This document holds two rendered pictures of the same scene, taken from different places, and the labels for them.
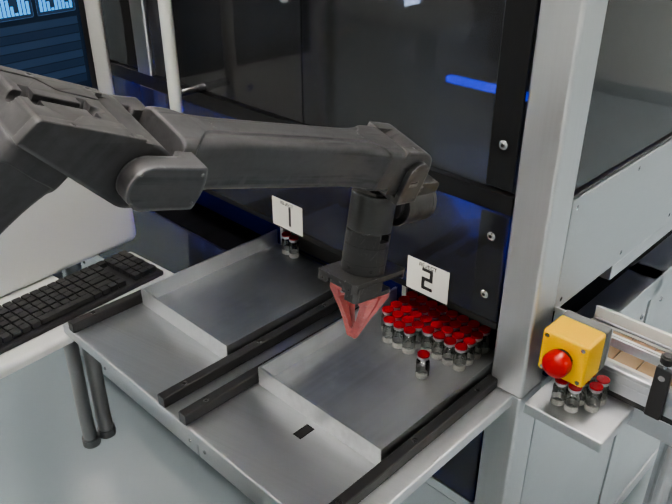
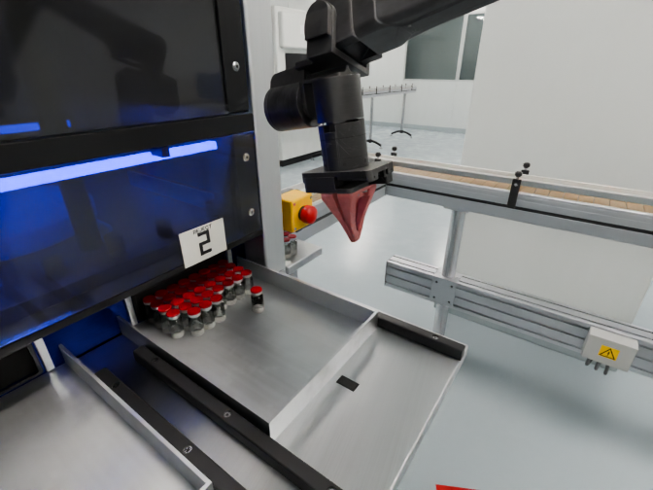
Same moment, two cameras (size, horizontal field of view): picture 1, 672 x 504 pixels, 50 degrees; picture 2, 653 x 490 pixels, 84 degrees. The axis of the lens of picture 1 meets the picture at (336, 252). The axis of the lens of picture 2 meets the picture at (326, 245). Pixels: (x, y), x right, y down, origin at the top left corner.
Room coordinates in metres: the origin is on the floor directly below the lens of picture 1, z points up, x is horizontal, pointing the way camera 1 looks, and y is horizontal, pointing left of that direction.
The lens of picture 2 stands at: (0.89, 0.41, 1.28)
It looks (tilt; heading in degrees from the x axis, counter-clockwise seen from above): 26 degrees down; 261
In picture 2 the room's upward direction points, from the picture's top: straight up
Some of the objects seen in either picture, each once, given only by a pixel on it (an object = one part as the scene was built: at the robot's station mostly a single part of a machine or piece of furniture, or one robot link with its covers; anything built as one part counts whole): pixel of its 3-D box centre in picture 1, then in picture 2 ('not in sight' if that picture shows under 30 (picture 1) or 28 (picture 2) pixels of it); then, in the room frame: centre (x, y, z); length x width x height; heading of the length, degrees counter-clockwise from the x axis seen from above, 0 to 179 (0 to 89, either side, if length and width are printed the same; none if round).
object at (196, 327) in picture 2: (388, 329); (195, 322); (1.02, -0.09, 0.90); 0.02 x 0.02 x 0.05
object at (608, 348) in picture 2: not in sight; (608, 348); (-0.11, -0.31, 0.50); 0.12 x 0.05 x 0.09; 136
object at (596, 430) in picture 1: (582, 405); (284, 252); (0.87, -0.39, 0.87); 0.14 x 0.13 x 0.02; 136
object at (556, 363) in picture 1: (558, 362); (307, 214); (0.82, -0.32, 0.99); 0.04 x 0.04 x 0.04; 46
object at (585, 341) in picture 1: (573, 348); (291, 209); (0.85, -0.35, 1.00); 0.08 x 0.07 x 0.07; 136
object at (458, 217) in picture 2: not in sight; (444, 294); (0.23, -0.73, 0.46); 0.09 x 0.09 x 0.77; 46
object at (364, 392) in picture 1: (389, 363); (249, 322); (0.94, -0.09, 0.90); 0.34 x 0.26 x 0.04; 136
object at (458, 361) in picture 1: (422, 337); (214, 300); (1.00, -0.15, 0.90); 0.18 x 0.02 x 0.05; 46
